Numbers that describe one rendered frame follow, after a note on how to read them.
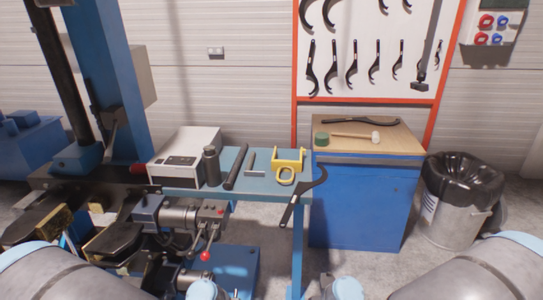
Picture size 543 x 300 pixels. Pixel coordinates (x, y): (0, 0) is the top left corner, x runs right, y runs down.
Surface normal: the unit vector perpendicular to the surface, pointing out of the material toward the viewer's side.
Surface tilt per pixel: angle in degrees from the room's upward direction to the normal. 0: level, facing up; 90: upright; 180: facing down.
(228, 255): 0
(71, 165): 90
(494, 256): 15
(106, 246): 0
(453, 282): 30
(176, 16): 90
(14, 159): 90
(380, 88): 90
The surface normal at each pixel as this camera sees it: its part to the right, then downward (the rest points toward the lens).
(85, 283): 0.32, -0.90
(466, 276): -0.37, -0.88
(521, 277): 0.09, -0.75
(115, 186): -0.11, 0.46
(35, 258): 0.07, -0.96
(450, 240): -0.35, 0.48
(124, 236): -0.02, -0.89
